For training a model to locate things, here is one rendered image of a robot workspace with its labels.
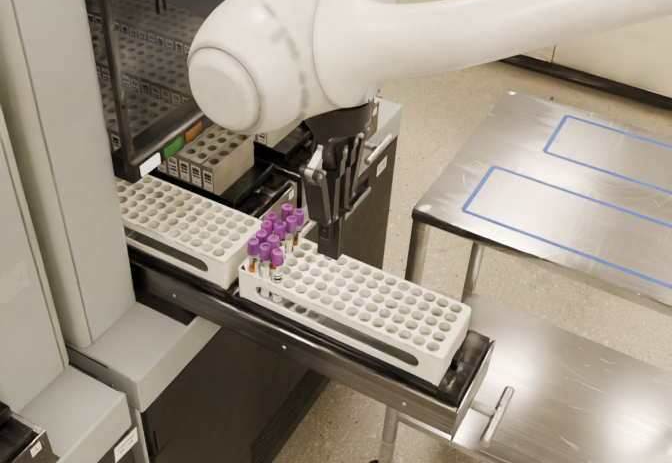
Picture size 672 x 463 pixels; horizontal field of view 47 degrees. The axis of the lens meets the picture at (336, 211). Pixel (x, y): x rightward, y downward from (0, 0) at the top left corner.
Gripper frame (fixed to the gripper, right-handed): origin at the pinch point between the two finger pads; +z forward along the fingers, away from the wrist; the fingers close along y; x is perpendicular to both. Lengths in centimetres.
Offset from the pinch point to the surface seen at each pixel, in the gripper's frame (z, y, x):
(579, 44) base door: 74, 229, 12
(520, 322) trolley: 66, 64, -17
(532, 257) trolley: 12.8, 24.3, -21.1
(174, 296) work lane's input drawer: 16.6, -6.8, 21.0
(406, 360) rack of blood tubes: 13.5, -2.6, -13.2
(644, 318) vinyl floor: 94, 112, -43
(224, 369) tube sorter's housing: 37.9, -0.2, 18.2
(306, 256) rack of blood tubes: 7.8, 2.0, 4.6
